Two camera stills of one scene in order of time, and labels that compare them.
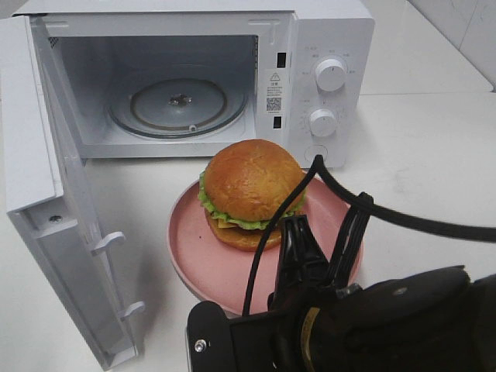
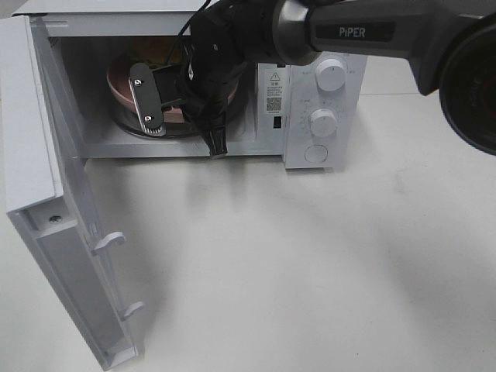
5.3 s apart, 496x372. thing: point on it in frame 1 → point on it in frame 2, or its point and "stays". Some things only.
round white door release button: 313,150 stays
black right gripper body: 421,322 → 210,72
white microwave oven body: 184,78 stays
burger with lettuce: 246,187 → 156,49
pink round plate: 220,277 → 118,83
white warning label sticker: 275,91 stays
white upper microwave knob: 330,75 stays
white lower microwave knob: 322,122 stays
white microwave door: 50,196 stays
